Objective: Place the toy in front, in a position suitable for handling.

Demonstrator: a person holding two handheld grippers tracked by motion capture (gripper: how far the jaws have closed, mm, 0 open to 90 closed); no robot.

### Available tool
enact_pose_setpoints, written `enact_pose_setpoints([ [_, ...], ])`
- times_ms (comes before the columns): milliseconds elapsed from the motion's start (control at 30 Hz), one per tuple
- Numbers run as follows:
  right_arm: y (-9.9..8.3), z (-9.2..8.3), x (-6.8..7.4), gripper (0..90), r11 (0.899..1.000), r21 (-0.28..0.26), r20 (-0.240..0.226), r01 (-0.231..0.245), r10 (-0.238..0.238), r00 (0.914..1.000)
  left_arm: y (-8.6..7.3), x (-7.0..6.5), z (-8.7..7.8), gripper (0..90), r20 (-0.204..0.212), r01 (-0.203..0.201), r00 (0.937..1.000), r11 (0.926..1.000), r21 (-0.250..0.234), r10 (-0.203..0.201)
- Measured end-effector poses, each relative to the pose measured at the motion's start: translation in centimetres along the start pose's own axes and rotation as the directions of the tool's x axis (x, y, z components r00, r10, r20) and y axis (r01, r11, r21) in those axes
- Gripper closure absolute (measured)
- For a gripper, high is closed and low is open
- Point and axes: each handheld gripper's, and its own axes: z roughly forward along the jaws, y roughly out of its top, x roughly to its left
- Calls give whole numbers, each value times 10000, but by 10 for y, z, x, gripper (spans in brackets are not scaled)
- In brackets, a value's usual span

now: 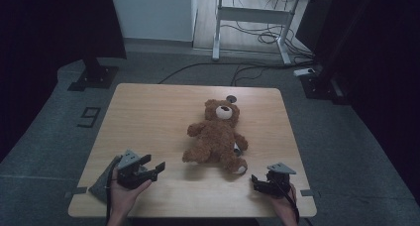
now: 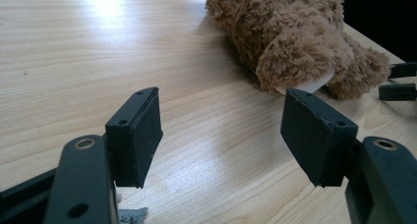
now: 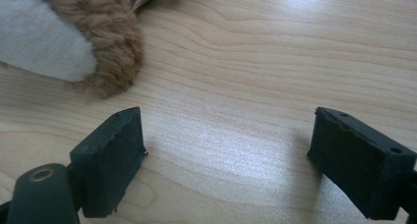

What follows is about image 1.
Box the brown teddy bear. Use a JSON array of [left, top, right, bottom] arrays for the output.
[[181, 98, 250, 175]]

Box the black stand base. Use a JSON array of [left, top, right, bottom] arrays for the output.
[[299, 66, 351, 106], [67, 56, 120, 91]]

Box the dark curtain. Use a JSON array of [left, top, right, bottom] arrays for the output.
[[0, 0, 128, 163], [313, 0, 420, 207]]

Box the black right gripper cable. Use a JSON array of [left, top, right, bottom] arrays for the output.
[[272, 177, 301, 226]]

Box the bundle of black cables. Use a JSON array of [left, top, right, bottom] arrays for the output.
[[220, 21, 315, 65]]

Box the white power strip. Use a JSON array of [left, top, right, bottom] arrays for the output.
[[292, 67, 316, 77]]

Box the person's left hand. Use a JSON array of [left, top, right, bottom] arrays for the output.
[[110, 168, 154, 217]]

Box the grey tape strip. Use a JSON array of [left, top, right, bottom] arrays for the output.
[[300, 188, 321, 198]]

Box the long black floor cable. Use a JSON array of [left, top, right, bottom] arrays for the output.
[[157, 60, 298, 85]]

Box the white frame desk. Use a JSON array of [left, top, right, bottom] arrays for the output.
[[211, 0, 335, 65]]

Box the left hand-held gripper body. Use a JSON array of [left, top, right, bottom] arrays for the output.
[[117, 150, 158, 190]]

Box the grey doll garment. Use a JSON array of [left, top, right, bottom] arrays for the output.
[[87, 155, 122, 204]]

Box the person's right hand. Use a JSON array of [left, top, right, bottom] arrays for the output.
[[270, 183, 298, 221]]

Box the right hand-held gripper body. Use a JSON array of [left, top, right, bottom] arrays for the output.
[[264, 162, 297, 199]]

